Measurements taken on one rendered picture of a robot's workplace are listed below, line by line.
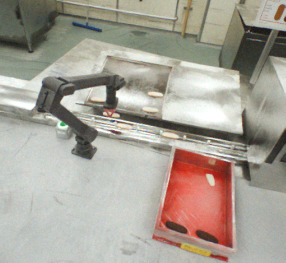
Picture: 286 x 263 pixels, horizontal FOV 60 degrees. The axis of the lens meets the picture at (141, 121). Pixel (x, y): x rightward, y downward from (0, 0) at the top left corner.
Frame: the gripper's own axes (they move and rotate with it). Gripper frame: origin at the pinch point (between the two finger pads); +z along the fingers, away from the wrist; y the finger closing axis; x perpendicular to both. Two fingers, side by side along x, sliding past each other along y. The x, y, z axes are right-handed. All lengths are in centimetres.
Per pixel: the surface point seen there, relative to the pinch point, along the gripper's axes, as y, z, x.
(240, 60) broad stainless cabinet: 165, 30, -102
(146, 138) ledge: -7.7, 6.7, -23.3
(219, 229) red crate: -50, 10, -64
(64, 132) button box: -16.6, 5.4, 21.7
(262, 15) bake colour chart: 84, -42, -84
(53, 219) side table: -62, 11, 7
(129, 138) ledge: -9.2, 7.4, -13.9
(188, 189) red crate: -33, 10, -50
